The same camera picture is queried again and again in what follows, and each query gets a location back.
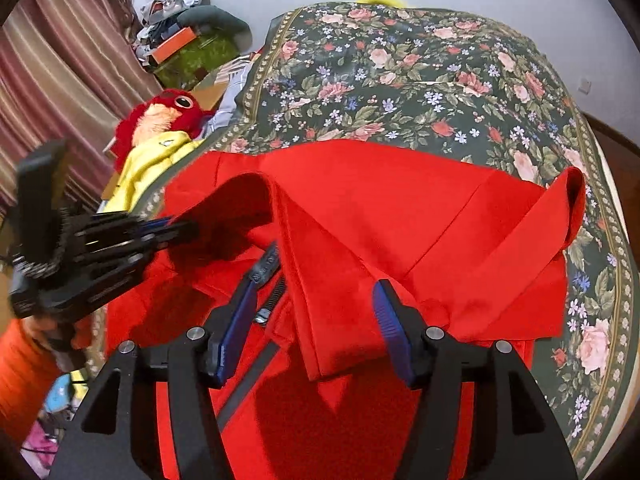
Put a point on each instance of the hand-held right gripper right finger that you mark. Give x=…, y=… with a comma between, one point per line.
x=395, y=332

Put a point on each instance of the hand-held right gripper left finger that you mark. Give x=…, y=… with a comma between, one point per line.
x=239, y=322

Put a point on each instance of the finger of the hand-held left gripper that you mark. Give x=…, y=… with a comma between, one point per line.
x=125, y=225
x=165, y=237

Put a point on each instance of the red zip jacket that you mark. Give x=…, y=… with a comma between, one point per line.
x=375, y=210

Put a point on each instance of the person's left forearm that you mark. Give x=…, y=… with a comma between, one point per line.
x=25, y=375

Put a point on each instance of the yellow garment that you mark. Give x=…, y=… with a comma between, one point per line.
x=145, y=165

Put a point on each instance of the red plush toy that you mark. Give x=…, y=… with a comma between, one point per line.
x=160, y=110

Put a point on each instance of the patterned grey pillow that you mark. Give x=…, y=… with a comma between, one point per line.
x=230, y=95

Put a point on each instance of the striped brown curtain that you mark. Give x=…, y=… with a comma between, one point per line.
x=50, y=85

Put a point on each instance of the orange box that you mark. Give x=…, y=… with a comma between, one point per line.
x=175, y=45

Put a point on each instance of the grey cushion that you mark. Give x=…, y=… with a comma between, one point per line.
x=220, y=20

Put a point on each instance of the crumpled silver grey cloth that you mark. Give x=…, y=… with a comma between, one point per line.
x=170, y=2

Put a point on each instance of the dark floral blanket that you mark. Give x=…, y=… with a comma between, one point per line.
x=400, y=70

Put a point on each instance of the white wall socket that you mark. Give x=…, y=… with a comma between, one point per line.
x=585, y=86

